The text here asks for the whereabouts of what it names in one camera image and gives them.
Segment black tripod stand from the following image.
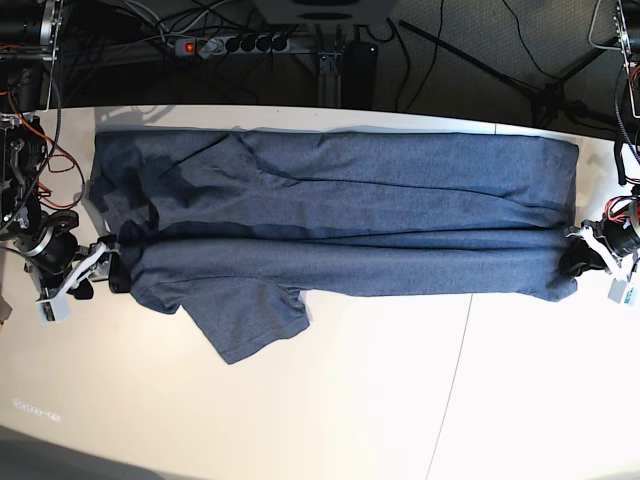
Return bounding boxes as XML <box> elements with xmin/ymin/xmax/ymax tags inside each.
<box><xmin>399</xmin><ymin>20</ymin><xmax>615</xmax><ymax>132</ymax></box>

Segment white power strip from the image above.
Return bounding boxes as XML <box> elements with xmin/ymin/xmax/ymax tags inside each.
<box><xmin>174</xmin><ymin>33</ymin><xmax>291</xmax><ymax>59</ymax></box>

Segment grey overhead camera mount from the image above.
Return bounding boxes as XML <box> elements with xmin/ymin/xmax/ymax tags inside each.
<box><xmin>253</xmin><ymin>0</ymin><xmax>397</xmax><ymax>25</ymax></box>

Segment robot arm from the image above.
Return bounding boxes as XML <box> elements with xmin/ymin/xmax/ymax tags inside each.
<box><xmin>555</xmin><ymin>1</ymin><xmax>639</xmax><ymax>281</ymax></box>
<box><xmin>1</xmin><ymin>1</ymin><xmax>131</xmax><ymax>302</ymax></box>

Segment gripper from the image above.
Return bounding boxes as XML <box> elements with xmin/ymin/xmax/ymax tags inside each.
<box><xmin>559</xmin><ymin>199</ymin><xmax>639</xmax><ymax>278</ymax></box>
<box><xmin>24</xmin><ymin>210</ymin><xmax>131</xmax><ymax>301</ymax></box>

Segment black power adapter box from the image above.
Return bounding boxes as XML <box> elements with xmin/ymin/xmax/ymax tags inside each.
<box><xmin>341</xmin><ymin>41</ymin><xmax>378</xmax><ymax>110</ymax></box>

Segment blue T-shirt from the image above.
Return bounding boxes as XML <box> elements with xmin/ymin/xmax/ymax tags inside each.
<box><xmin>90</xmin><ymin>130</ymin><xmax>579</xmax><ymax>364</ymax></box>

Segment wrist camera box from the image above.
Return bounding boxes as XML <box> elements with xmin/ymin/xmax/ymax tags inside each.
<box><xmin>36</xmin><ymin>297</ymin><xmax>71</xmax><ymax>323</ymax></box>
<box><xmin>607</xmin><ymin>279</ymin><xmax>639</xmax><ymax>306</ymax></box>

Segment aluminium frame post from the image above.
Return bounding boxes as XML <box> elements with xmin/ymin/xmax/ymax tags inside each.
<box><xmin>318</xmin><ymin>52</ymin><xmax>342</xmax><ymax>108</ymax></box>

